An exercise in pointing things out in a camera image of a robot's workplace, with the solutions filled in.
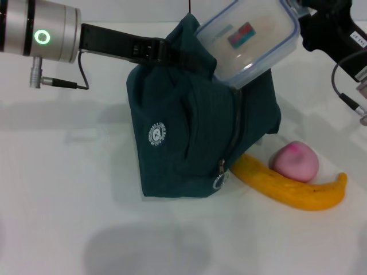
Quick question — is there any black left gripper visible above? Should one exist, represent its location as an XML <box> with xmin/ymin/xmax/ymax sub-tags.
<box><xmin>80</xmin><ymin>23</ymin><xmax>217</xmax><ymax>73</ymax></box>

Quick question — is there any dark teal insulated lunch bag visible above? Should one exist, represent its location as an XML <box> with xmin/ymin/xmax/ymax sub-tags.
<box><xmin>126</xmin><ymin>12</ymin><xmax>283</xmax><ymax>199</ymax></box>

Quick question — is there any clear plastic food container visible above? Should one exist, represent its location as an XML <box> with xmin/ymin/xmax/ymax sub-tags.
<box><xmin>196</xmin><ymin>0</ymin><xmax>300</xmax><ymax>90</ymax></box>

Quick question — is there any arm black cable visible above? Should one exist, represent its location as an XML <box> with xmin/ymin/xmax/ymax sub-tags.
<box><xmin>28</xmin><ymin>50</ymin><xmax>90</xmax><ymax>91</ymax></box>
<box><xmin>330</xmin><ymin>51</ymin><xmax>367</xmax><ymax>126</ymax></box>

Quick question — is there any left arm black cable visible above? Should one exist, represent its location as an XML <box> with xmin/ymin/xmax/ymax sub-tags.
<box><xmin>28</xmin><ymin>50</ymin><xmax>90</xmax><ymax>91</ymax></box>

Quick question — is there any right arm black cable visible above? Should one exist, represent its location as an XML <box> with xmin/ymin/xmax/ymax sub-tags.
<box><xmin>330</xmin><ymin>51</ymin><xmax>367</xmax><ymax>126</ymax></box>

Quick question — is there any pink peach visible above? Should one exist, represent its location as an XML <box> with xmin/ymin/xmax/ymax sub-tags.
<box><xmin>272</xmin><ymin>140</ymin><xmax>320</xmax><ymax>184</ymax></box>

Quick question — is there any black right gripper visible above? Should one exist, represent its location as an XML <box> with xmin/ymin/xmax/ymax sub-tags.
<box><xmin>298</xmin><ymin>0</ymin><xmax>367</xmax><ymax>80</ymax></box>

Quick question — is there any yellow banana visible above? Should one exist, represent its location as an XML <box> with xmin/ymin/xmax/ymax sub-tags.
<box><xmin>230</xmin><ymin>153</ymin><xmax>349</xmax><ymax>212</ymax></box>

